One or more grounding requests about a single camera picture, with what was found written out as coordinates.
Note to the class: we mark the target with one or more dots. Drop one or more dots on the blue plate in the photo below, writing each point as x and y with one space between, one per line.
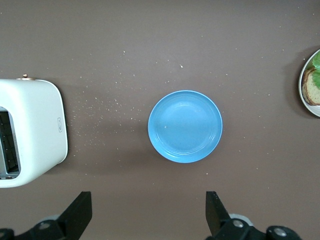
185 127

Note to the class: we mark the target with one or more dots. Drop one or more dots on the white toaster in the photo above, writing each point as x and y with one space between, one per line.
37 125

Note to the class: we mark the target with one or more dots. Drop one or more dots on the beige plate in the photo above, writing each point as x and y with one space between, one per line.
303 100

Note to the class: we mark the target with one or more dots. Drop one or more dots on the brown bread slice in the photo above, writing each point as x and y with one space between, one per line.
312 92

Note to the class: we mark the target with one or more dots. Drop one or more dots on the green lettuce leaf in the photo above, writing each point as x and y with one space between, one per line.
317 62

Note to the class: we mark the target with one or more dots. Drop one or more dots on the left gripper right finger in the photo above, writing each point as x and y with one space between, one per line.
225 225

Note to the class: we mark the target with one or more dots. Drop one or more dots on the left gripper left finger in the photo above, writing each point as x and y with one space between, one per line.
65 222

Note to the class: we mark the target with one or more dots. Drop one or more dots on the brown table cover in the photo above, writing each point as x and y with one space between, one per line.
150 37

